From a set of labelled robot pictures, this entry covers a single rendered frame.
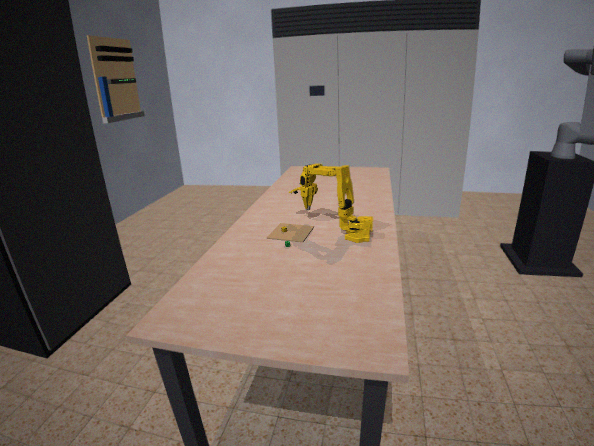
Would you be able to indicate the tan square mat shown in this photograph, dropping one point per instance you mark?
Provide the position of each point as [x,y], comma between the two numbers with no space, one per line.
[296,233]

